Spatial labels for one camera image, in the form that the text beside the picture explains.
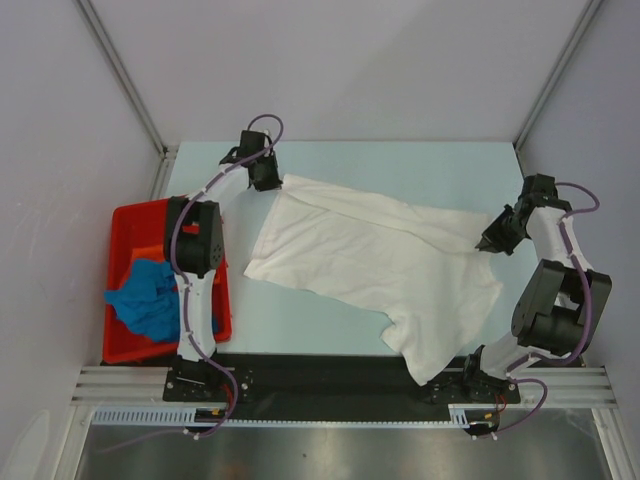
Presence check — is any white slotted cable duct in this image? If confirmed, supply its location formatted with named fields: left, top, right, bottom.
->
left=91, top=404, right=498, bottom=431

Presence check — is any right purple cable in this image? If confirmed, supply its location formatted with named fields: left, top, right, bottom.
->
left=472, top=182, right=601, bottom=441

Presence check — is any red plastic bin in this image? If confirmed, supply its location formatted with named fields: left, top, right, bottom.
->
left=102, top=199, right=232, bottom=364

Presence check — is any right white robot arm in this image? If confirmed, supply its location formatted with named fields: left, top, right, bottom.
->
left=461, top=174, right=612, bottom=402

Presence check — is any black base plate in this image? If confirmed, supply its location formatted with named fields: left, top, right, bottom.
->
left=184, top=353, right=521, bottom=420

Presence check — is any white t shirt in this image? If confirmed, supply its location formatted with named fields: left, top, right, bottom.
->
left=244, top=174, right=502, bottom=386

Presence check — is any aluminium frame rail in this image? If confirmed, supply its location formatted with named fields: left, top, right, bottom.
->
left=71, top=366, right=168, bottom=405

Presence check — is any purple cable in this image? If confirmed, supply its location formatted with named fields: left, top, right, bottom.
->
left=167, top=114, right=286, bottom=441
left=472, top=182, right=601, bottom=441

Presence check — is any blue t shirt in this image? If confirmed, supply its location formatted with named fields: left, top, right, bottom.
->
left=104, top=258, right=181, bottom=343

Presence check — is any orange t shirt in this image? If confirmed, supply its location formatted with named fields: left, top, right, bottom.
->
left=131, top=244, right=165, bottom=262

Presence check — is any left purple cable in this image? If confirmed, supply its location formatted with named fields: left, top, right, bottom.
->
left=167, top=114, right=286, bottom=441

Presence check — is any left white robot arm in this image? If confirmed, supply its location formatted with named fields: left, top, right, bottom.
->
left=163, top=130, right=281, bottom=402

